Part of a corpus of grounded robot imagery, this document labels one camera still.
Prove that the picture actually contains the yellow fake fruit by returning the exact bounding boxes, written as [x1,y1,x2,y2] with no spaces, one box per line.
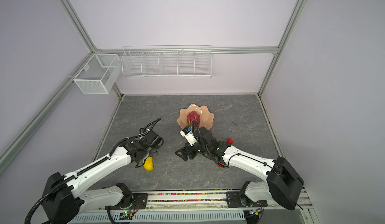
[142,157,153,171]

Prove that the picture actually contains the pink fake dragon fruit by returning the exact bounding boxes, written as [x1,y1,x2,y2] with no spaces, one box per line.
[187,111,200,126]

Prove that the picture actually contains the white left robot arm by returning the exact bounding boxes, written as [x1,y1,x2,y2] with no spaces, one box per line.
[39,131,164,224]

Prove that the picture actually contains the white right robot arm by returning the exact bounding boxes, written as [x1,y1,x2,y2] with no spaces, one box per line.
[176,127,304,211]

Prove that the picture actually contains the peach wavy fruit bowl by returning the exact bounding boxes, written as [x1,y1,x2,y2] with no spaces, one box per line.
[177,104,214,130]

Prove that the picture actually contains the small white mesh basket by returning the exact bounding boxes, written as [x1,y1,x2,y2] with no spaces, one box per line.
[74,54,122,94]

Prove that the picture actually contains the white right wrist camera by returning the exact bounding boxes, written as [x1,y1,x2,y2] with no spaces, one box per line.
[180,127,198,146]

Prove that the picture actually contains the long white wire basket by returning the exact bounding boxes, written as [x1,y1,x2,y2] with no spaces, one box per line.
[121,45,213,78]

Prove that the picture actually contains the black corrugated cable conduit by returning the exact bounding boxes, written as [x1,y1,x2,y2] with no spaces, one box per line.
[24,175,76,224]

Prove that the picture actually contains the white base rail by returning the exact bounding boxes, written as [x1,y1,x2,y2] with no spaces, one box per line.
[69,189,313,224]

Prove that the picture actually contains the aluminium frame left post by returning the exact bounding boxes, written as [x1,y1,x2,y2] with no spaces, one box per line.
[56,0,98,53]

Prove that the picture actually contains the aluminium frame corner post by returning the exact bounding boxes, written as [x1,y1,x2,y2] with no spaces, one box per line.
[258,0,308,97]

